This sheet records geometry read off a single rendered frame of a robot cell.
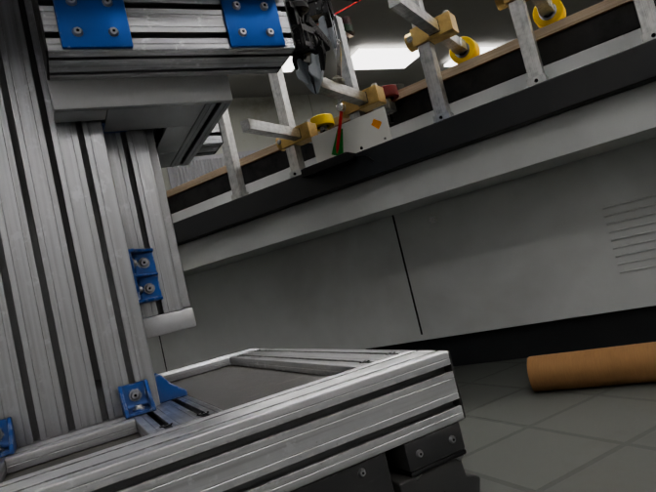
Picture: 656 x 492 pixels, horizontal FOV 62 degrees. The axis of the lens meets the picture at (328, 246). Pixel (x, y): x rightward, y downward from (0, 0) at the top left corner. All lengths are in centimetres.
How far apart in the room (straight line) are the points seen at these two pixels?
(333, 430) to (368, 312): 125
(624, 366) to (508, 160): 56
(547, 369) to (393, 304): 67
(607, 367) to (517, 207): 57
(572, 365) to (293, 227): 93
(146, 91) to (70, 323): 37
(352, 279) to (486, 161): 67
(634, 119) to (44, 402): 129
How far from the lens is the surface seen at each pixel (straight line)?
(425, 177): 154
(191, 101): 92
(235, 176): 190
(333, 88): 146
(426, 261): 177
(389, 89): 176
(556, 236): 165
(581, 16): 170
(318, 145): 169
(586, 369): 130
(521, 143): 147
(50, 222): 90
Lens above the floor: 35
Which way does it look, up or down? 4 degrees up
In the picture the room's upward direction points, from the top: 13 degrees counter-clockwise
